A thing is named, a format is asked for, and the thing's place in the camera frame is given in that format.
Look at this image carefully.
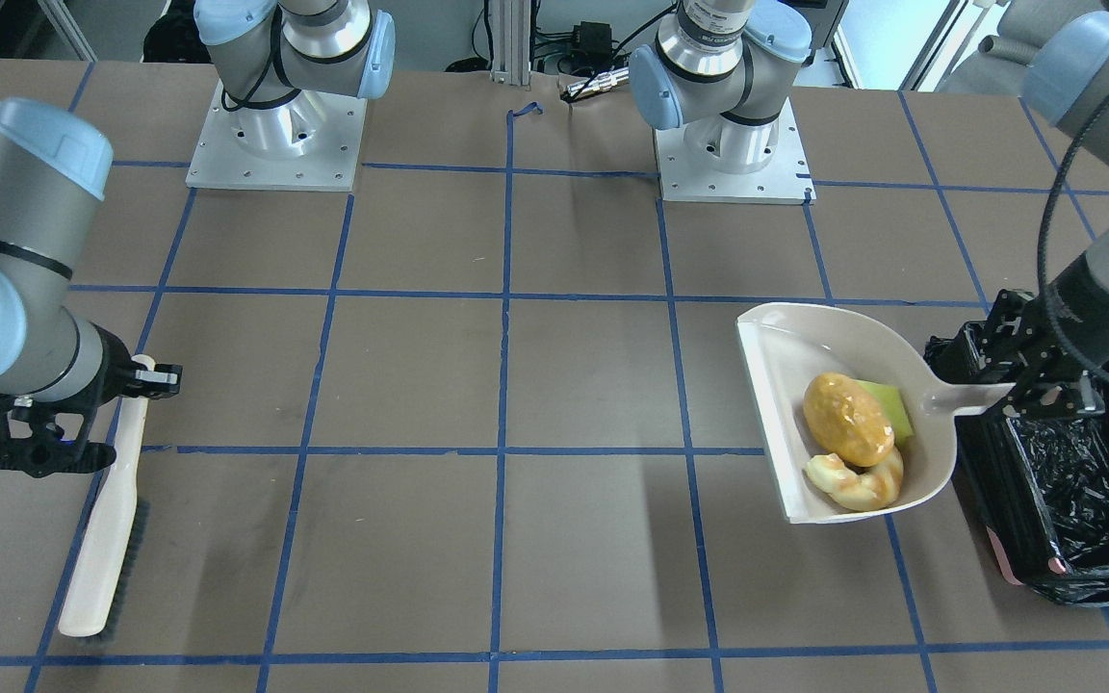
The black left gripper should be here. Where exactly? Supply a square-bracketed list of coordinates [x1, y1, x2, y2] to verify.
[973, 291, 1106, 420]

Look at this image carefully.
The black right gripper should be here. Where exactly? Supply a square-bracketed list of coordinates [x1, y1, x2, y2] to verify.
[0, 327, 180, 478]

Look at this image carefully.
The yellow green sponge piece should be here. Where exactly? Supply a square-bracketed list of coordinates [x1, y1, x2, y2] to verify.
[857, 380, 913, 445]

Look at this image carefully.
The yellow potato toy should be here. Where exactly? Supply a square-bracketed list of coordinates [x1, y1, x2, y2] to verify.
[802, 371, 896, 468]

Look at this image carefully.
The toy croissant bread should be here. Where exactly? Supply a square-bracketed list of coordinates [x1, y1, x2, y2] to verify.
[804, 448, 905, 512]

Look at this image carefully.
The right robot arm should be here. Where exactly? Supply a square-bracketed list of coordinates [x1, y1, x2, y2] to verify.
[0, 1, 397, 477]

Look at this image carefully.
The black lined trash bin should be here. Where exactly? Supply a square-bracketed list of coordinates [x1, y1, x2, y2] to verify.
[922, 318, 1109, 609]

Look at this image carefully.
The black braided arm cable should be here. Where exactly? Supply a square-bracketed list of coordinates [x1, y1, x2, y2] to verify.
[1036, 29, 1109, 410]

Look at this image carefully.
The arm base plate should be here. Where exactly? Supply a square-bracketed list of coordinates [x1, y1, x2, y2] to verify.
[185, 86, 369, 193]
[653, 101, 817, 205]

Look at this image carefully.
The aluminium frame post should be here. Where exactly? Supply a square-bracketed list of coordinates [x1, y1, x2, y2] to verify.
[484, 1, 537, 90]

